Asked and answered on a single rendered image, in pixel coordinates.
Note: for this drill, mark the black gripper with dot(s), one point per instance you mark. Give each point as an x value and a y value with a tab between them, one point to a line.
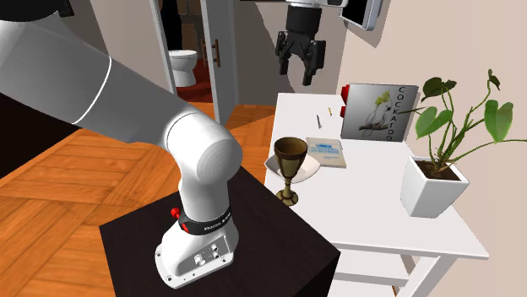
304	24

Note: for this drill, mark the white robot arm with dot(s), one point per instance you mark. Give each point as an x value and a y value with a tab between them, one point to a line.
123	103

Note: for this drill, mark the red object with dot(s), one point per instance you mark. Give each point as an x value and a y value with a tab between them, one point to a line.
346	91

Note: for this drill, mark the white door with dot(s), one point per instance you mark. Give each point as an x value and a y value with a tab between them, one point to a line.
224	74

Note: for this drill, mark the grey cockatoo picture book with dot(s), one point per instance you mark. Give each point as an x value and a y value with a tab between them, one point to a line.
370	113

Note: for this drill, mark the brown goblet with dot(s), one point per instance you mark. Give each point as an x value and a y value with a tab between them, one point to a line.
290	153

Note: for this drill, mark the pale blue book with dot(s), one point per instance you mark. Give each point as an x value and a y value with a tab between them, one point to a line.
327	153

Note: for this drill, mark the white square dish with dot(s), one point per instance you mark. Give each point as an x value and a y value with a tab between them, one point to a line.
311	167

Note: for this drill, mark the white toilet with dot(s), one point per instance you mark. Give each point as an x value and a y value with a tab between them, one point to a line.
184	61

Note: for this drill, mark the white table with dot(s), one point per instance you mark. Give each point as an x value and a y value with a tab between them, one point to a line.
370	197

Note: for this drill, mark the green plant in white pot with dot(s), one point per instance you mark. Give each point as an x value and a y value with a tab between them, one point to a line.
428	193

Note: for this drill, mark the dark robot stand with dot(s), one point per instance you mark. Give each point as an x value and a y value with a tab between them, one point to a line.
267	246

